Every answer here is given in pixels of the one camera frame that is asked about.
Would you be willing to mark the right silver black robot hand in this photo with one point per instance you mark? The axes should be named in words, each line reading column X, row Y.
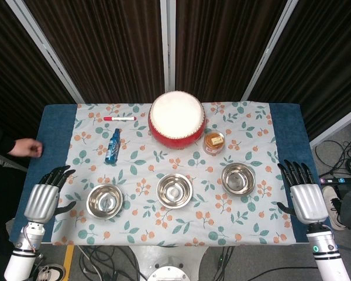
column 308, row 202

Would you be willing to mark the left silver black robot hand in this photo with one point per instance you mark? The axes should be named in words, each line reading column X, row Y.
column 42, row 202

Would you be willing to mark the stainless steel bowl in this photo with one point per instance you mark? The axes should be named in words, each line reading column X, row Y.
column 174, row 191
column 238, row 179
column 104, row 202

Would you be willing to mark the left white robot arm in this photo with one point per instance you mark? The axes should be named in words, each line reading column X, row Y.
column 23, row 248

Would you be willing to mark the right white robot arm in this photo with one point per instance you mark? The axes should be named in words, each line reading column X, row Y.
column 327, row 254

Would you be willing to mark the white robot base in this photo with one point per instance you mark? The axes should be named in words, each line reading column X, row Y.
column 169, row 263

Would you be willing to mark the person's bare hand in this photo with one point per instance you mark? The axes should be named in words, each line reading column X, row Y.
column 27, row 148

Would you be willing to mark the white black sneaker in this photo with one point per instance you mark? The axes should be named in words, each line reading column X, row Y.
column 330, row 205

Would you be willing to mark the black power strip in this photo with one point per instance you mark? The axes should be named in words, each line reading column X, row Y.
column 339, row 180

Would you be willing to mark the blue table cover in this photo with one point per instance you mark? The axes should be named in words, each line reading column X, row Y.
column 55, row 131

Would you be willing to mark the person's black sleeve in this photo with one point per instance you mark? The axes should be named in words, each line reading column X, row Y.
column 0, row 143

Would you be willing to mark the blue spray bottle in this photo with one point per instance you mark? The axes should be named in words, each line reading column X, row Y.
column 112, row 147

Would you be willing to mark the clear plastic jar orange contents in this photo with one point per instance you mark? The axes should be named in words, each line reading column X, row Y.
column 213, row 145

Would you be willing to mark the red white marker pen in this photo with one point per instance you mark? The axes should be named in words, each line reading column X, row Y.
column 120, row 118

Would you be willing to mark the dark brown partition panel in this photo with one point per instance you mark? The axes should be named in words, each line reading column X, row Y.
column 219, row 47
column 105, row 49
column 14, row 73
column 324, row 64

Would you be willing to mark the floral white tablecloth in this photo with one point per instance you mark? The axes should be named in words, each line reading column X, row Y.
column 178, row 225

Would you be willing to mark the red drum white skin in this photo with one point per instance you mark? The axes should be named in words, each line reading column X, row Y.
column 177, row 117

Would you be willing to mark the white partition frame post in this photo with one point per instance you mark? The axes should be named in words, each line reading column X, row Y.
column 336, row 128
column 49, row 52
column 270, row 52
column 168, row 44

